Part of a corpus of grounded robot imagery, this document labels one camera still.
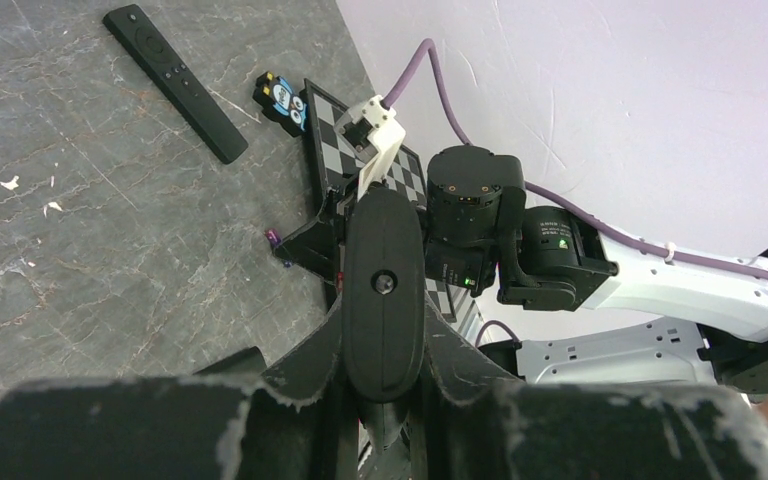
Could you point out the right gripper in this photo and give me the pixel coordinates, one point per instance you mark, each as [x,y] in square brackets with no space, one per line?
[318,246]

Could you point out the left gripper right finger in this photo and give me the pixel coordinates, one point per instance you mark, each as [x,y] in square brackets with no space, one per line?
[477,421]

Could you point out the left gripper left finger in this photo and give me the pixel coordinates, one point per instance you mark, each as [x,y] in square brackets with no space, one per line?
[289,422]

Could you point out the purple blue battery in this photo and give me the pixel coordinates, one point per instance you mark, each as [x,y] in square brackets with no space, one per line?
[273,237]

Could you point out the black remote back up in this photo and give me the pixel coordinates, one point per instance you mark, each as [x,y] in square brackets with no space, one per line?
[148,47]

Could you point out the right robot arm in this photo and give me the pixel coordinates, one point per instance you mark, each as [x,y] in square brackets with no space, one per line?
[485,226]

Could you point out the blue owl figure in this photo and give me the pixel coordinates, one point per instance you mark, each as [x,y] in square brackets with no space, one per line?
[281,103]

